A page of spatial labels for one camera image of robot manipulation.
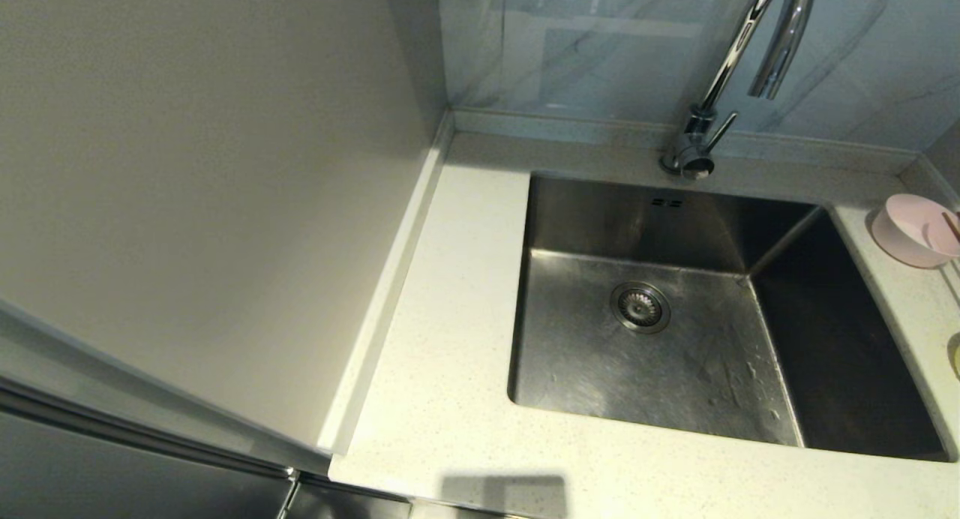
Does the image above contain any chrome gooseneck faucet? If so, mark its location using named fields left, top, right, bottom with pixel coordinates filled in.
left=658, top=0, right=818, bottom=181

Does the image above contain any pink plastic bowl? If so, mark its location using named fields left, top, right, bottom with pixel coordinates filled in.
left=870, top=193, right=960, bottom=269

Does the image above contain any metal sink drain strainer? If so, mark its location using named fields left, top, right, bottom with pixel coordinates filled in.
left=609, top=281, right=671, bottom=334

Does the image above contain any stainless steel sink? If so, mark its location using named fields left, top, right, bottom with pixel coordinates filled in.
left=508, top=172, right=955, bottom=464

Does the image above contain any grey tall cabinet door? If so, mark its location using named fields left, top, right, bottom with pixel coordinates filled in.
left=0, top=380, right=412, bottom=519

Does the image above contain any chrome cabinet door handle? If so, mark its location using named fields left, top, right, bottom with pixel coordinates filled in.
left=274, top=468, right=301, bottom=519

